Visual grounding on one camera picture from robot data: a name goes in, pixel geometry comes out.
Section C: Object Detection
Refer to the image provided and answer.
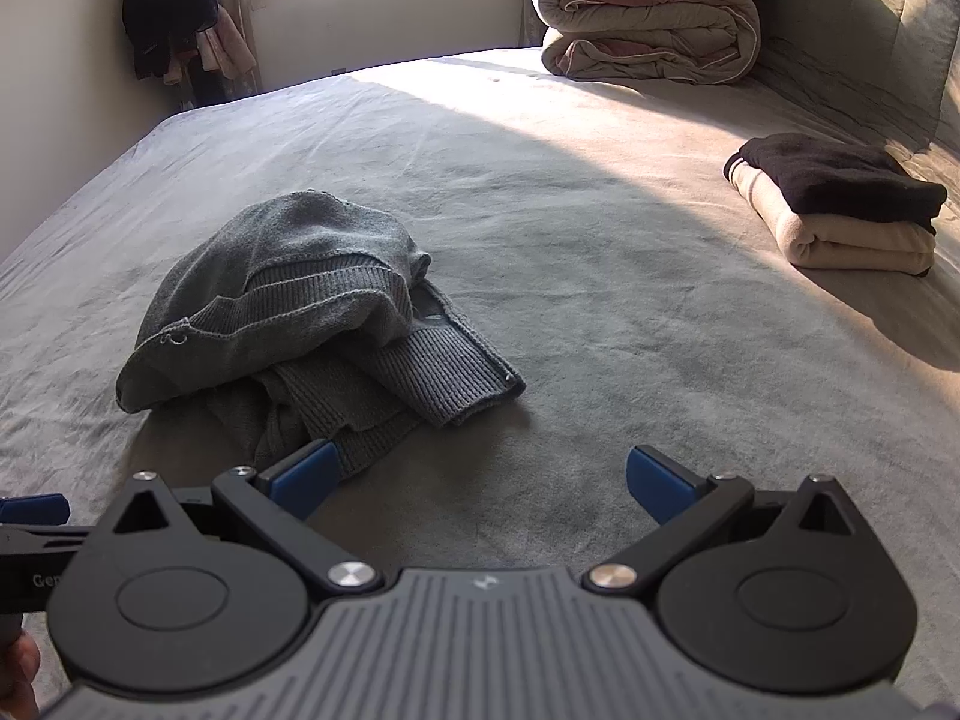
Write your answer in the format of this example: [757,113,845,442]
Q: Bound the folded black garment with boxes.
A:
[724,133,948,235]

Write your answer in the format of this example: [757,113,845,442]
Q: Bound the person's left hand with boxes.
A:
[0,631,40,720]

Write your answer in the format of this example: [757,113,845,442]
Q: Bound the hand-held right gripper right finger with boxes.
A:
[583,446,877,593]

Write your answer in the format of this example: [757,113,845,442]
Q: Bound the bed with grey sheet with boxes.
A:
[0,47,960,720]

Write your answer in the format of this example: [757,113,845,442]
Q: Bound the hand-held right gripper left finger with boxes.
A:
[90,439,382,601]

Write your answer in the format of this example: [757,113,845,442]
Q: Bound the folded beige garment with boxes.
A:
[729,161,937,276]

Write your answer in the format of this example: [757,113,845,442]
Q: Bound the grey knit sweater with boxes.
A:
[116,190,526,477]

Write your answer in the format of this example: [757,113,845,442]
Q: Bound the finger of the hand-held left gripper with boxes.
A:
[0,493,91,541]

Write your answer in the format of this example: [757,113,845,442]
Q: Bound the hanging dark clothes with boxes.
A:
[122,0,222,80]

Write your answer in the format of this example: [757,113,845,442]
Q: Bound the rolled beige pink quilt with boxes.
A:
[529,0,762,85]

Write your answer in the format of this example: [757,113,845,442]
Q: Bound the hanging pink clothes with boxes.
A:
[169,7,256,87]

